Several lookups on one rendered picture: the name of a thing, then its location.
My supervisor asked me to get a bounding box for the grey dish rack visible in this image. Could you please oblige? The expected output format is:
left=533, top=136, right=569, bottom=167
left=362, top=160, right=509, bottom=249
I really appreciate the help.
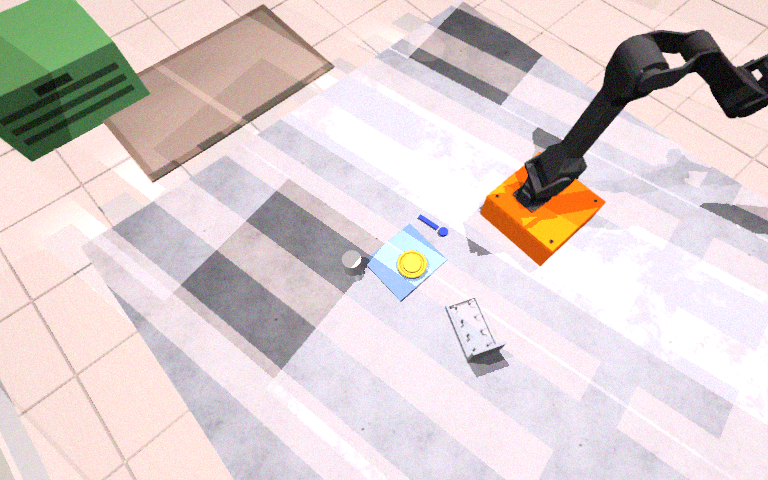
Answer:
left=445, top=295, right=507, bottom=362

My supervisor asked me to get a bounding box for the olive-yellow round plate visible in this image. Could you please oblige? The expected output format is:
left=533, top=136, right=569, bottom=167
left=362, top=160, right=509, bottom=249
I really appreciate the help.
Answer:
left=397, top=250, right=427, bottom=278

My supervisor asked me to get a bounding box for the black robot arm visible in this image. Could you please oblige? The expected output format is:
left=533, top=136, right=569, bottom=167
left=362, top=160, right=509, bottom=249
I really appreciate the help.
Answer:
left=513, top=29, right=768, bottom=213

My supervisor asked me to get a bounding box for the light blue mat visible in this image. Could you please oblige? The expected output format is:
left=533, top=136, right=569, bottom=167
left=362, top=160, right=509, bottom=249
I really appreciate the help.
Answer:
left=363, top=224, right=447, bottom=301

